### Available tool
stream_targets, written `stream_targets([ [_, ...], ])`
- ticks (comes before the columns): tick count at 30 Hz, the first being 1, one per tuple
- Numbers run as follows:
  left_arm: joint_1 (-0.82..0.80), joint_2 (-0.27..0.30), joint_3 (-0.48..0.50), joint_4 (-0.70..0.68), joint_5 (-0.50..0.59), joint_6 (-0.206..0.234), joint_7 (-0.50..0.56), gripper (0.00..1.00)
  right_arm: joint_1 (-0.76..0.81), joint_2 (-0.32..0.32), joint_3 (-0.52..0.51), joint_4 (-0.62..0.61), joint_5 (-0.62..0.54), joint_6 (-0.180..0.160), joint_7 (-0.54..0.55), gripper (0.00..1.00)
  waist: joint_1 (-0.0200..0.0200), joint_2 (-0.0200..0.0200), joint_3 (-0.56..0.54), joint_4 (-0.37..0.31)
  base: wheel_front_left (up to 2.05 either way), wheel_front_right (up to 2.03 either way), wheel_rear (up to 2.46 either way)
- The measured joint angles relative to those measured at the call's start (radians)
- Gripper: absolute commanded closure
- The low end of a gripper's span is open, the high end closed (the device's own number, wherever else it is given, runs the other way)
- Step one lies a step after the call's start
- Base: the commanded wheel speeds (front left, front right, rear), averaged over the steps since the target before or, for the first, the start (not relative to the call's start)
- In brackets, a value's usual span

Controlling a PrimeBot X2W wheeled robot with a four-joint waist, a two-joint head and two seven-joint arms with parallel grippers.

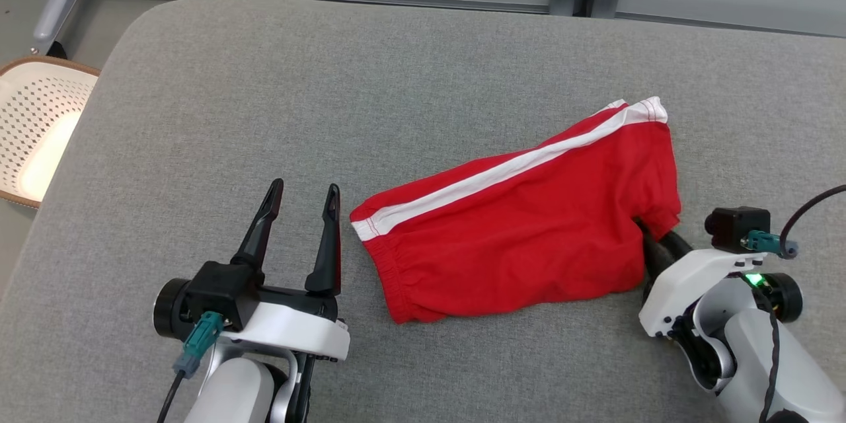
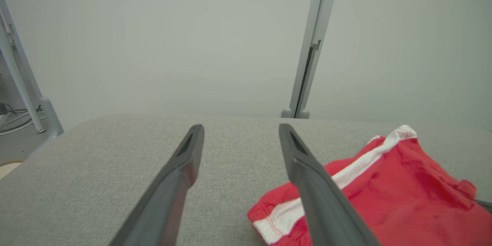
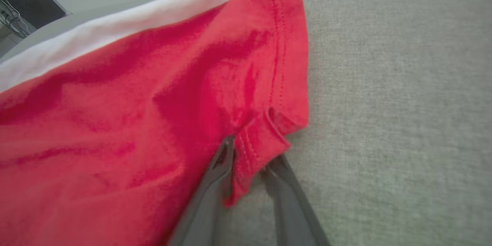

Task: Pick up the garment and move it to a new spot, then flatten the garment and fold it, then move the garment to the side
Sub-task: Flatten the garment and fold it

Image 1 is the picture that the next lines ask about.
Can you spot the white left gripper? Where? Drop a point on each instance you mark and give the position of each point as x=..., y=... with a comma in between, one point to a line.
x=297, y=330

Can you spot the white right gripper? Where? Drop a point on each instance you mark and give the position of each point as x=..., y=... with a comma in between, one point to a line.
x=687, y=284

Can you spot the red shorts white stripe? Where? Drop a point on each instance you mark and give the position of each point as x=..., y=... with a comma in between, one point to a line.
x=515, y=231

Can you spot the white grey left arm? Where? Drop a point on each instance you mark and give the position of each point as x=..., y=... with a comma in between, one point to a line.
x=231, y=390

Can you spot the white grey right arm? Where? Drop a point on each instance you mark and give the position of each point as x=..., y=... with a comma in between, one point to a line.
x=793, y=370

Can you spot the cream laundry basket brown rim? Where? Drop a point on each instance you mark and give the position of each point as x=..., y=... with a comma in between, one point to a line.
x=39, y=125

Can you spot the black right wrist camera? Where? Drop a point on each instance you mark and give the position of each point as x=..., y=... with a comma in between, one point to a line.
x=737, y=228

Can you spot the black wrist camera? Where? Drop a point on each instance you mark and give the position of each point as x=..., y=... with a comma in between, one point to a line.
x=221, y=291
x=737, y=228

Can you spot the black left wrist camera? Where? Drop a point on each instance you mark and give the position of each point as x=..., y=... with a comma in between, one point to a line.
x=221, y=291

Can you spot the teal right camera connector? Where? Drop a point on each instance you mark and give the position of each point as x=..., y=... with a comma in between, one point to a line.
x=767, y=241

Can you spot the teal camera connector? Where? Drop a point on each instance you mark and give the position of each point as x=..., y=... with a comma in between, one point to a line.
x=201, y=340
x=767, y=241

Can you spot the teal left camera connector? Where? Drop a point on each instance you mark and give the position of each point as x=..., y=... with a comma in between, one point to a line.
x=201, y=340

